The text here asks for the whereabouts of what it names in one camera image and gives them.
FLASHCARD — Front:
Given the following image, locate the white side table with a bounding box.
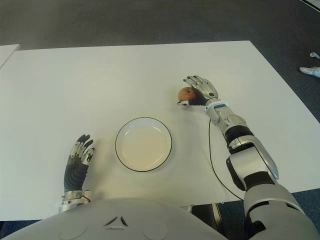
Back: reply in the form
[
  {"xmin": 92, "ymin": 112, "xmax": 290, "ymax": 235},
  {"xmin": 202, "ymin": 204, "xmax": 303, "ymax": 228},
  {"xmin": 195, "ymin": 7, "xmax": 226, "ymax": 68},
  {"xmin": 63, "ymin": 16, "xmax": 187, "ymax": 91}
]
[{"xmin": 0, "ymin": 44, "xmax": 21, "ymax": 70}]

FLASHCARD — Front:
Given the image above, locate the thin black cable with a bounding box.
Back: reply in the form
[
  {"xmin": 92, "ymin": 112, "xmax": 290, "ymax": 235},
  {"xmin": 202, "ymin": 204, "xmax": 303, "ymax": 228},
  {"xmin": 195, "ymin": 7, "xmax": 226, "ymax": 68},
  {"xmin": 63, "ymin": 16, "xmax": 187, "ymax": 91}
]
[{"xmin": 207, "ymin": 119, "xmax": 245, "ymax": 201}]

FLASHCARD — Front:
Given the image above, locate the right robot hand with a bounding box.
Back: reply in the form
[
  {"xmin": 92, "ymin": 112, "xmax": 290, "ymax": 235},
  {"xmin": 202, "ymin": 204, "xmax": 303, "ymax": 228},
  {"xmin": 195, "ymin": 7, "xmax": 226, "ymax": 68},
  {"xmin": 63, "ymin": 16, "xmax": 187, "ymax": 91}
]
[{"xmin": 176, "ymin": 74, "xmax": 220, "ymax": 108}]

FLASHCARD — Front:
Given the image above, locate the white shoe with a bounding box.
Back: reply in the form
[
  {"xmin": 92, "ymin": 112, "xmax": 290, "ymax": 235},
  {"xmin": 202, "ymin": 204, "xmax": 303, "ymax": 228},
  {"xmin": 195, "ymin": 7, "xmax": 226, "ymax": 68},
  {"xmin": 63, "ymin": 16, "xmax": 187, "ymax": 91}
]
[{"xmin": 299, "ymin": 66, "xmax": 320, "ymax": 79}]

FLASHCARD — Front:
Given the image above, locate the red apple with sticker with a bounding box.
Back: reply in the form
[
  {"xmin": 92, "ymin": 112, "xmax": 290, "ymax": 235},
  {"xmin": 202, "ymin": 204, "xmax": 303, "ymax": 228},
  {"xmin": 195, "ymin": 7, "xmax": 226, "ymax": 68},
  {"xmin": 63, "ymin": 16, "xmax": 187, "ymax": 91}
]
[{"xmin": 177, "ymin": 86, "xmax": 197, "ymax": 103}]

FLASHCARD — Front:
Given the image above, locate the grey robot torso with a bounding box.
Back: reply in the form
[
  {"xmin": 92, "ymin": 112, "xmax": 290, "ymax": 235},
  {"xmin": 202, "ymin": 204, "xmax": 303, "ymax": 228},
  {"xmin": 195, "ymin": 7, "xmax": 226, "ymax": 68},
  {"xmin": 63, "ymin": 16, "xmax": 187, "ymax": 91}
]
[{"xmin": 0, "ymin": 197, "xmax": 251, "ymax": 240}]

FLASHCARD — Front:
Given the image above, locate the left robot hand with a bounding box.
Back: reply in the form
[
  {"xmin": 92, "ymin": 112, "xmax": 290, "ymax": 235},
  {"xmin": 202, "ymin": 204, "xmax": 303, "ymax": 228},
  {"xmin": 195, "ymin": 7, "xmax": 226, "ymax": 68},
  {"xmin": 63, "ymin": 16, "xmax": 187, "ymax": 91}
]
[{"xmin": 62, "ymin": 134, "xmax": 96, "ymax": 193}]

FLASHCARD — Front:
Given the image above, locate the white plate with black rim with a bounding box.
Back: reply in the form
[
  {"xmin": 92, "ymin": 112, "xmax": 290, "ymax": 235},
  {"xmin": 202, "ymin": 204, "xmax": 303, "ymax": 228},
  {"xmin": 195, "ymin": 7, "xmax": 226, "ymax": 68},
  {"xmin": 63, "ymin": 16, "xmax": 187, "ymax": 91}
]
[{"xmin": 115, "ymin": 116, "xmax": 173, "ymax": 173}]

